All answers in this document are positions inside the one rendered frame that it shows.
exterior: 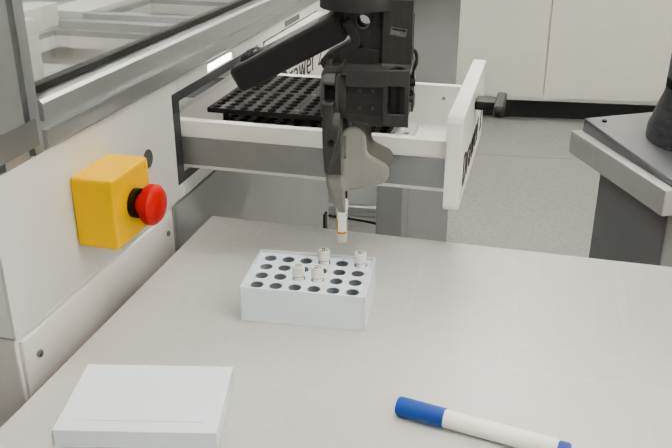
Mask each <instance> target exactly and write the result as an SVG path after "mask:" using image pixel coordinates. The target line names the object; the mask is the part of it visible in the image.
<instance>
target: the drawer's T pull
mask: <svg viewBox="0 0 672 448"><path fill-rule="evenodd" d="M506 101H507V93H505V92H499V93H498V94H497V97H490V96H477V98H476V101H475V109H476V110H485V111H493V116H494V117H502V116H503V114H504V110H505V105H506Z"/></svg>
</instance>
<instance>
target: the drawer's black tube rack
mask: <svg viewBox="0 0 672 448"><path fill-rule="evenodd" d="M320 82H321V78H310V77H295V76H280V75H276V76H275V78H274V79H273V80H272V81H271V82H270V83H269V84H267V85H264V86H256V87H253V88H251V89H249V90H247V91H241V90H240V89H239V88H238V87H237V88H235V89H234V90H232V91H231V92H229V93H228V94H226V95H225V96H223V97H222V98H220V99H219V100H217V101H216V102H214V103H213V104H212V105H210V106H209V107H207V110H208V112H213V113H223V120H225V121H237V122H250V123H262V124H274V125H287V126H299V127H311V128H322V121H323V118H322V116H321V112H320ZM397 129H398V127H381V126H372V132H373V133H386V134H395V132H396V130H397Z"/></svg>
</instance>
